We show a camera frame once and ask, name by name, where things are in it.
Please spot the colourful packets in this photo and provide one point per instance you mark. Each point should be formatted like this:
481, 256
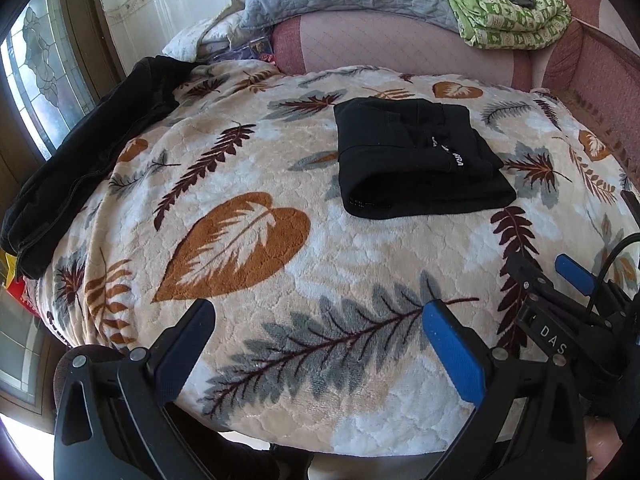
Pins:
250, 50

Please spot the person's right hand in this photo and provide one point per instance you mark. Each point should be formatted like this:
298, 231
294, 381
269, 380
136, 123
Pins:
602, 445

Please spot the red plastic bag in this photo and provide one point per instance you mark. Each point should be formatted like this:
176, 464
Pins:
20, 290

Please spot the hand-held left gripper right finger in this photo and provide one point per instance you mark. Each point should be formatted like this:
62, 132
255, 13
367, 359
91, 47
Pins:
452, 355

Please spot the green patterned folded blanket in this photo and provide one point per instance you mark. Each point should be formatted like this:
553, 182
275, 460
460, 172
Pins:
510, 25

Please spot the stained glass window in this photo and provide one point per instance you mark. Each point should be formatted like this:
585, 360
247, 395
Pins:
40, 75

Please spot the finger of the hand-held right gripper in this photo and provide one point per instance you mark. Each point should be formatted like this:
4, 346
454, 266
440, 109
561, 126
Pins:
527, 280
575, 272

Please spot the pink upholstered sofa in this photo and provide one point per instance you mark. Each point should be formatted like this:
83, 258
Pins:
400, 40

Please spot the black pants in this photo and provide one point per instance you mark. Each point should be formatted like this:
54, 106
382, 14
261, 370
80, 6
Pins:
410, 170

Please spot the leaf print fleece blanket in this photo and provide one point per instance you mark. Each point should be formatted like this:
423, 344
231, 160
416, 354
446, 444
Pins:
300, 285

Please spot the black jacket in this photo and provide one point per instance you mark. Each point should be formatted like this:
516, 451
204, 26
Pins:
85, 160

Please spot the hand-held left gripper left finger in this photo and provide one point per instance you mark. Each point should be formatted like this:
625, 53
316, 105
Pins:
187, 345

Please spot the white crumpled cloth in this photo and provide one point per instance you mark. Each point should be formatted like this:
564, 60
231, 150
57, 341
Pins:
210, 35

